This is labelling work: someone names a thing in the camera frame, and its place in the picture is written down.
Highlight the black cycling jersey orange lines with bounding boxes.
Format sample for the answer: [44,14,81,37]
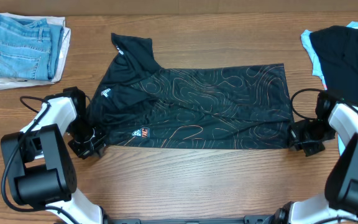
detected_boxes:
[87,34,293,149]

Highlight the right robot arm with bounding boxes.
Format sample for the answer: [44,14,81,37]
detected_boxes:
[266,90,358,223]

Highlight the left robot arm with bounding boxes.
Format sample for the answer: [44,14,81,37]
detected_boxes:
[1,86,112,224]

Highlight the light blue t-shirt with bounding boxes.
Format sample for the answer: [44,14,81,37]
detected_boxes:
[301,21,358,95]

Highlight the plain black t-shirt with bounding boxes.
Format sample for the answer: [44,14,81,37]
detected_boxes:
[310,26,358,106]

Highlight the folded blue jeans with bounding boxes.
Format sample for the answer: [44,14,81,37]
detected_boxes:
[0,14,64,81]

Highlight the folded white cloth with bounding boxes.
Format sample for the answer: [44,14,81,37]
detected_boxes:
[0,12,71,90]

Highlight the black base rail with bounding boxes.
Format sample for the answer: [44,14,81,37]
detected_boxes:
[104,215,273,224]

